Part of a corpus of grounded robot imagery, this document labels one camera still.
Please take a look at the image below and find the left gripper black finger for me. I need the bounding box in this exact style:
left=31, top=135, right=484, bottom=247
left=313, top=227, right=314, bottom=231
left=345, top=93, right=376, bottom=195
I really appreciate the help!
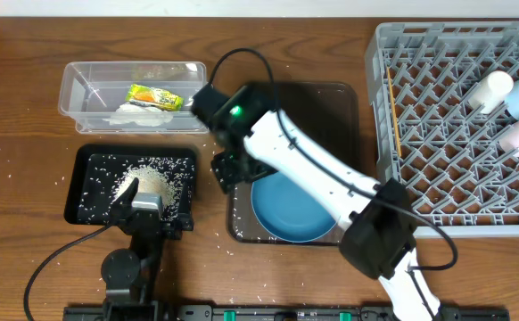
left=108, top=178, right=139, bottom=226
left=177, top=182, right=194, bottom=231

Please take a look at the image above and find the dark blue plate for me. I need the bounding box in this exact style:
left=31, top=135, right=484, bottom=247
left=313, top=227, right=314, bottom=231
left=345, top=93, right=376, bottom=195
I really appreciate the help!
left=251, top=173, right=336, bottom=243

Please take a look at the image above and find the white tissue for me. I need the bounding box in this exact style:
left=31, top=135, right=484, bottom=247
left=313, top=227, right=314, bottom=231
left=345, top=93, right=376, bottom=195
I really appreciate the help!
left=103, top=103, right=174, bottom=127

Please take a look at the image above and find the green yellow snack wrapper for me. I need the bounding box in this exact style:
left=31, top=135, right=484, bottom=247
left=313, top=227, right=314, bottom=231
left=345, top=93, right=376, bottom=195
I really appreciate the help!
left=125, top=84, right=184, bottom=111

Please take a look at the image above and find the wooden chopstick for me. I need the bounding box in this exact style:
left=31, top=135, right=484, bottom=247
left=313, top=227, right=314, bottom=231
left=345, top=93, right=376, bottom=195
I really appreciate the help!
left=385, top=66, right=402, bottom=157

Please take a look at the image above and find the white green cup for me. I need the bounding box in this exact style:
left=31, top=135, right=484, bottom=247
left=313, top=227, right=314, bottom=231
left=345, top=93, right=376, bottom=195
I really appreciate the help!
left=467, top=70, right=514, bottom=115

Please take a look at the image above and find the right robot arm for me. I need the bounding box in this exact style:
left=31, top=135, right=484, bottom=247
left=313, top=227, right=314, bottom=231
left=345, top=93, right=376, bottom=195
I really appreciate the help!
left=191, top=84, right=441, bottom=320

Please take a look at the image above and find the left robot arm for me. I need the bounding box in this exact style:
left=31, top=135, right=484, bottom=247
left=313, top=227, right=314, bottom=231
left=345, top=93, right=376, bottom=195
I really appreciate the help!
left=101, top=179, right=194, bottom=320

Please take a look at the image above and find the grey dishwasher rack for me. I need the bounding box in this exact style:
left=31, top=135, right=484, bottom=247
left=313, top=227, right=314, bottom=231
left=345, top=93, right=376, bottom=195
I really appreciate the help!
left=365, top=21, right=519, bottom=238

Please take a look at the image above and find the black plastic bin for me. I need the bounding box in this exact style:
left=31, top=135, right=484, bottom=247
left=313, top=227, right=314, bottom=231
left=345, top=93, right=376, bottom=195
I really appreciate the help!
left=64, top=144, right=197, bottom=225

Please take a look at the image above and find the pile of white rice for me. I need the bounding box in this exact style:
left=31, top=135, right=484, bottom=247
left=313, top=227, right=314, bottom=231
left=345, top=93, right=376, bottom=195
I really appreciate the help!
left=78, top=154, right=196, bottom=224

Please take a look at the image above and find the brown serving tray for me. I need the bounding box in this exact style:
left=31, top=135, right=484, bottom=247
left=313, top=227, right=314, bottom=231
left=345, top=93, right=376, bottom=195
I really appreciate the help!
left=227, top=82, right=361, bottom=246

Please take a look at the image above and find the clear plastic bin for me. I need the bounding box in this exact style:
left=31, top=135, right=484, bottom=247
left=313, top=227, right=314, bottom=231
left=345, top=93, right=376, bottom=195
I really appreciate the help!
left=58, top=61, right=207, bottom=134

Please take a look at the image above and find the left black cable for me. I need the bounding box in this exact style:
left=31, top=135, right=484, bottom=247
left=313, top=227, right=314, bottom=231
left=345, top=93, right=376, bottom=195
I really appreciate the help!
left=22, top=222, right=118, bottom=321

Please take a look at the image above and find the black cable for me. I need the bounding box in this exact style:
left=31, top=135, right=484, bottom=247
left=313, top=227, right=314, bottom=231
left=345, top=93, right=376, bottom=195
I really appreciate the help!
left=208, top=47, right=460, bottom=273
left=22, top=222, right=118, bottom=321

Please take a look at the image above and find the right black cable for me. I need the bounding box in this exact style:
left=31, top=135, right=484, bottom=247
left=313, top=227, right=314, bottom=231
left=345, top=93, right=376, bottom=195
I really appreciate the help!
left=208, top=47, right=460, bottom=273

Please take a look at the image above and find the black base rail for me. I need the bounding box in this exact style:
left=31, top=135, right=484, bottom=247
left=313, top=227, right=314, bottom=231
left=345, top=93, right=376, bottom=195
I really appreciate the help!
left=62, top=302, right=511, bottom=321

